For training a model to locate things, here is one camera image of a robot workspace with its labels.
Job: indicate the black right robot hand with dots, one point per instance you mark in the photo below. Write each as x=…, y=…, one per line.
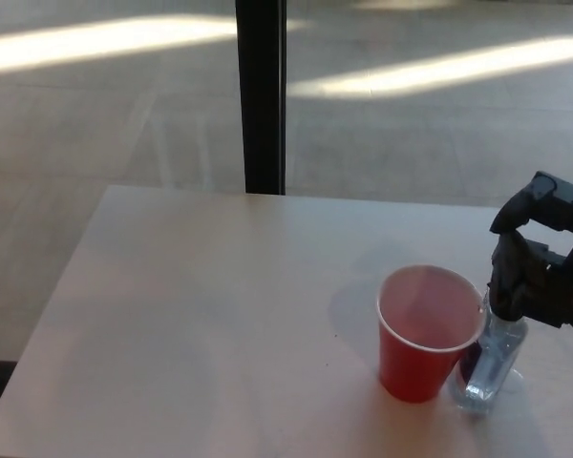
x=554, y=286

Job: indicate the clear soap bottle black pump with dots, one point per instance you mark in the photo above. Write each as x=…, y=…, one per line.
x=489, y=355

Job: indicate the red plastic cup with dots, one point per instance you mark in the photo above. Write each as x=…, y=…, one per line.
x=408, y=365

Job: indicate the black window frame post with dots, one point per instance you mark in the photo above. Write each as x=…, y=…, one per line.
x=260, y=95

